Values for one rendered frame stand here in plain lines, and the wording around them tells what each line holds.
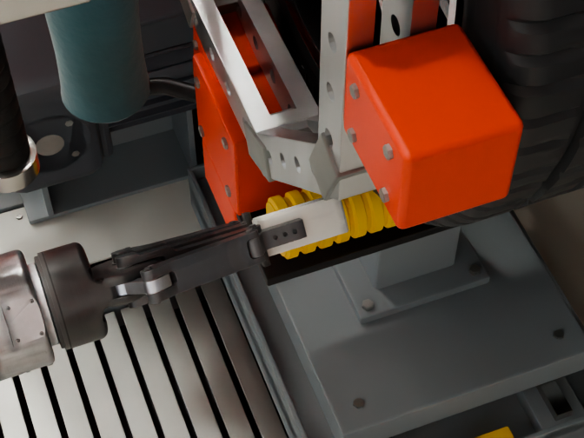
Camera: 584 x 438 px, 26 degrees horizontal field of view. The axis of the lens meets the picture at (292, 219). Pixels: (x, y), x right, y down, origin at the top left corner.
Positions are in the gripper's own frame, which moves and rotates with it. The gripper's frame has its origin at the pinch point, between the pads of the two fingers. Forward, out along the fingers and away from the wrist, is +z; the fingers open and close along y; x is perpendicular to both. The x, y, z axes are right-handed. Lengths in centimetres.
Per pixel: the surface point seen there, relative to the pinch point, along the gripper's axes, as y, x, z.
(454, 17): 18.7, 13.2, 8.8
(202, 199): -62, -5, 3
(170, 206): -73, -6, 0
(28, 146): 7.1, 11.9, -18.4
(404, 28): 20.8, 13.5, 4.6
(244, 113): -11.8, 8.5, 0.5
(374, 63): 22.7, 12.1, 1.6
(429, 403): -30.3, -28.2, 15.6
